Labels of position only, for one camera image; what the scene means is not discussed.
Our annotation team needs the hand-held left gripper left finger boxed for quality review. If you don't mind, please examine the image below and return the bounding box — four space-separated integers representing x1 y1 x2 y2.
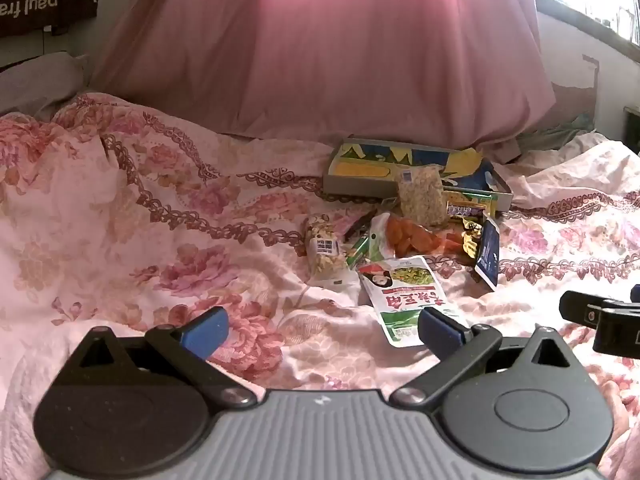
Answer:
64 306 258 409

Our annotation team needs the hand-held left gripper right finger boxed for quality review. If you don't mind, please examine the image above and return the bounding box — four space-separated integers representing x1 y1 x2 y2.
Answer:
390 306 579 408

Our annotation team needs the green white pouch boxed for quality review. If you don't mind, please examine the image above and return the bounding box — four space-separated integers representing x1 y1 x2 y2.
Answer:
357 256 468 348

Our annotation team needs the dark blue sachet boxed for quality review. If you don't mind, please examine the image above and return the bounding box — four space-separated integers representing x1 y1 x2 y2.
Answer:
474 219 501 291

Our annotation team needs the gold candy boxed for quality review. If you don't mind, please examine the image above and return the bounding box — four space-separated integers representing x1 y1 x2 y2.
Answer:
460 215 483 261

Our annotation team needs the orange snack packet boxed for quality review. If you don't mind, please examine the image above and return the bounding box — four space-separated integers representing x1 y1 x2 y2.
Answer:
370 212 468 261

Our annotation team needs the green stick packet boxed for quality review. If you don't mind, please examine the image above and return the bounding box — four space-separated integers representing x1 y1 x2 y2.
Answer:
347 234 371 268

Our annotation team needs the yellow green bar packet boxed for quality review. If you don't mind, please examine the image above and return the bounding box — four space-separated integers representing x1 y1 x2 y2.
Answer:
445 192 498 220

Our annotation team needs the clear nut packet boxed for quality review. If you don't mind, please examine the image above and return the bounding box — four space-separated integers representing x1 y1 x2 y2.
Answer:
305 214 351 291

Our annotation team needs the dark brown snack packet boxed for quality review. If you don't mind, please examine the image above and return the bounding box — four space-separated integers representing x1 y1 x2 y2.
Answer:
344 212 376 241

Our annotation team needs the noodle cake packet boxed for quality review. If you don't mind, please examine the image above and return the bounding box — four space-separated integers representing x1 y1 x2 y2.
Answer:
397 166 447 227

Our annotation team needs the blue yellow printed box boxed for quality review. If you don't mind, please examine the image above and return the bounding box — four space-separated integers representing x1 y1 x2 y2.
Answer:
322 137 515 211

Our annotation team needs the pink floral blanket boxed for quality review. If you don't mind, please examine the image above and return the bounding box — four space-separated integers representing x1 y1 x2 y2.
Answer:
0 91 640 480

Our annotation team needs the dark wooden furniture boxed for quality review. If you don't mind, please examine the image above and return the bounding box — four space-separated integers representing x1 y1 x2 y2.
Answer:
622 105 640 156

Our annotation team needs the grey green cloth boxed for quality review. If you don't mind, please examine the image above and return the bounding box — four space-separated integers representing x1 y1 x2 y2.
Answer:
520 112 608 153

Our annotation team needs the pink curtain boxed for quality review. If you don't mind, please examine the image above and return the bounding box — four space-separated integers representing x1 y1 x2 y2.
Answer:
90 0 558 161

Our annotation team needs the grey pillow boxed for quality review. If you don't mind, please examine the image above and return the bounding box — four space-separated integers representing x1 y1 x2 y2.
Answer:
0 50 91 121

